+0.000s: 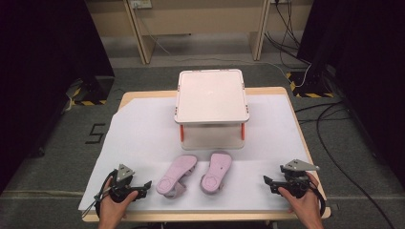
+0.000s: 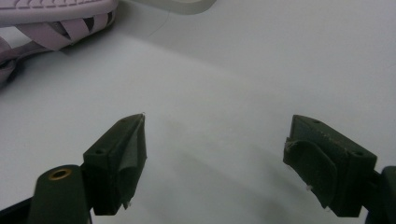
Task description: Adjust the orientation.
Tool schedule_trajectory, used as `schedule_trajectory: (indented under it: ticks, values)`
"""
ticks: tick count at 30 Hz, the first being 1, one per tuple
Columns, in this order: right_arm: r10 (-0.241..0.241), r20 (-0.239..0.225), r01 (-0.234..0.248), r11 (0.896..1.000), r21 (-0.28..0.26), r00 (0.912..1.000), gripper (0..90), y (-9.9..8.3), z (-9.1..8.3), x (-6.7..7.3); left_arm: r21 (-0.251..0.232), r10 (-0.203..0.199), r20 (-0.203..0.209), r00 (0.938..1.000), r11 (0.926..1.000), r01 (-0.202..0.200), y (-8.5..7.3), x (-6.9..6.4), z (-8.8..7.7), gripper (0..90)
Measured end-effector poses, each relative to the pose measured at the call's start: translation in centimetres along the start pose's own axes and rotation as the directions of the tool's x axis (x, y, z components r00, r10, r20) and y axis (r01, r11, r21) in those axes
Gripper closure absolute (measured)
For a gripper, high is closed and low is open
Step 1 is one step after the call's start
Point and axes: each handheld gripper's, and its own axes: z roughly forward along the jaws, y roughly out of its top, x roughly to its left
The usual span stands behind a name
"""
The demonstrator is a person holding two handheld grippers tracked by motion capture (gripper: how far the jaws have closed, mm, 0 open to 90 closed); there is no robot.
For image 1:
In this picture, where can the person's left hand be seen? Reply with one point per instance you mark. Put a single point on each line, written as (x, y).
(113, 208)

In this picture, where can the person's right hand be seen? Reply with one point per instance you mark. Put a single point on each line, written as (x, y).
(304, 205)

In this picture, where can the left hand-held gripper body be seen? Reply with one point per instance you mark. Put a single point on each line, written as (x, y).
(122, 183)

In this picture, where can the white plastic storage box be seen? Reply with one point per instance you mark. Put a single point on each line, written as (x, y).
(210, 97)

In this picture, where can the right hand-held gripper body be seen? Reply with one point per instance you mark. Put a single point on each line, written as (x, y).
(296, 181)

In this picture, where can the pink sandal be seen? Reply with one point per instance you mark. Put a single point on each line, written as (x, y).
(217, 173)
(176, 176)

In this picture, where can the stand base with hazard tape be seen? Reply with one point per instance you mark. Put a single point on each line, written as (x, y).
(87, 93)
(310, 86)

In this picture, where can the wall power socket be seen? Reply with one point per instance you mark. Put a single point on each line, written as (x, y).
(140, 3)

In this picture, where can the white table sheet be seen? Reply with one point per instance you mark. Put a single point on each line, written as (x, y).
(143, 133)

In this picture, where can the black curtain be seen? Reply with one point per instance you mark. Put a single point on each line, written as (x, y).
(366, 63)
(41, 63)

